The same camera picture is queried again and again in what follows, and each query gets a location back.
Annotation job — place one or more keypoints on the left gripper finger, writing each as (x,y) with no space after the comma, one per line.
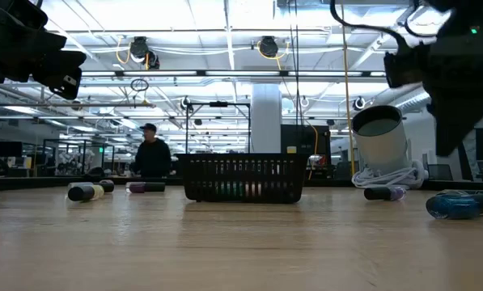
(63,74)
(26,52)

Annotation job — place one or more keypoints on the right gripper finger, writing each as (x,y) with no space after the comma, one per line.
(453,125)

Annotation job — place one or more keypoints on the blue glitter nail polish bottle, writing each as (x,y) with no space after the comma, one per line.
(451,207)

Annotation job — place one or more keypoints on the lavender nail polish bottle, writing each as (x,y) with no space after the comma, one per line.
(380,194)

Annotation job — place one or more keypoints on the pale nail polish bottle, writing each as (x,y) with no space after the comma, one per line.
(107,186)

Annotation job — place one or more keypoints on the yellow nail polish bottle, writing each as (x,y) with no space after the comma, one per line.
(81,193)

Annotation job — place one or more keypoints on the purple nail polish bottle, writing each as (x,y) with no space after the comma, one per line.
(144,187)

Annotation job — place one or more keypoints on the black slotted plastic basket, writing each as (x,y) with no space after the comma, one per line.
(243,178)

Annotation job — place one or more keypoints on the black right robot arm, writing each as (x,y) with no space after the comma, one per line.
(467,16)

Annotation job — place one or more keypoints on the dark slanted panel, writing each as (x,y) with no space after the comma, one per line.
(467,169)

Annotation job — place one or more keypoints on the white cylindrical canister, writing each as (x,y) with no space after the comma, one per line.
(380,149)

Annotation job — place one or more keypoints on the small black ceiling reel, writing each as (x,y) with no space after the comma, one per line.
(359,103)
(185,104)

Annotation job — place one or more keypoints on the person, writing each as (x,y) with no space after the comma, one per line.
(153,157)

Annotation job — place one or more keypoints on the black cabinet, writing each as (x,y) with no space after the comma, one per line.
(306,137)

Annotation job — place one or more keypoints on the yellow rectangular sign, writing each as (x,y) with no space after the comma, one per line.
(291,149)

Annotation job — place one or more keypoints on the white building column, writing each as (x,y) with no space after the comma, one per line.
(265,117)

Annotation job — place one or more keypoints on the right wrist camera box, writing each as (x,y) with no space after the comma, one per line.
(405,66)

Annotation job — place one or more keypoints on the black aluminium table frame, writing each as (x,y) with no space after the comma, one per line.
(30,182)

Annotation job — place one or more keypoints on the black metal frame stand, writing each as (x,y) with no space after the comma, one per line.
(219,104)

